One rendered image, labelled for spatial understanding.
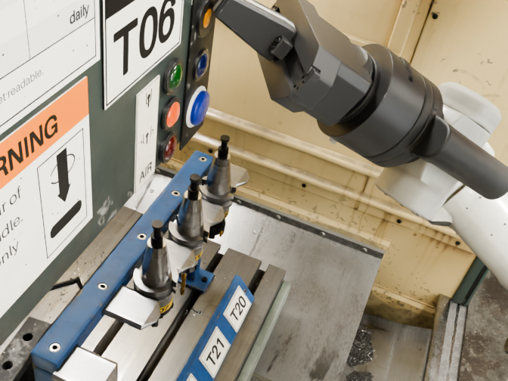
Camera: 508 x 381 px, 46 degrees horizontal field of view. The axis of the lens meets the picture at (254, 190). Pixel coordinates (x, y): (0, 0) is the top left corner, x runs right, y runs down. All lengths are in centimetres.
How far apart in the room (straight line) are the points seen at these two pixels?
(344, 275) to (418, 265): 18
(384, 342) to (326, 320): 22
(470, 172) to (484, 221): 31
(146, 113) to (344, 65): 15
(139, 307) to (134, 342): 35
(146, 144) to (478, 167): 28
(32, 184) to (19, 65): 7
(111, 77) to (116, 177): 8
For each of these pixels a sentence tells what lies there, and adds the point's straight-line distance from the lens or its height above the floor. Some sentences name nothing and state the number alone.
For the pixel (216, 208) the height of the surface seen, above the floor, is 122.
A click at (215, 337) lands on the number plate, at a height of 95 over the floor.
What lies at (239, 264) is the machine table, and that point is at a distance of 133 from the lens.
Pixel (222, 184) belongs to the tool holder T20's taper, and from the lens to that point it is 98.
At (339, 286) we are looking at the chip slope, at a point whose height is 81.
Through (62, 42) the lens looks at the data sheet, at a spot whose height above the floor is 174.
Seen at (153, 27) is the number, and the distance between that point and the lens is 39.
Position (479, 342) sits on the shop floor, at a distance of 264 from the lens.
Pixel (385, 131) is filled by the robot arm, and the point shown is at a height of 162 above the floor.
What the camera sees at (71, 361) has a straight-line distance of 80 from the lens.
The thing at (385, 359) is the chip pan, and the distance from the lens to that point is 158.
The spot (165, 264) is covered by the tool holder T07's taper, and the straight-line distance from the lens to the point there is 83.
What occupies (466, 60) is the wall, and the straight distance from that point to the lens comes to 121.
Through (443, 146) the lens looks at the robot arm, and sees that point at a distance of 51.
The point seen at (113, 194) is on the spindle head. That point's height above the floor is 161.
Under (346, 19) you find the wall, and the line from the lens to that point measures 120.
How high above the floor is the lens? 189
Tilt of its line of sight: 41 degrees down
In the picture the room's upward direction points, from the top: 12 degrees clockwise
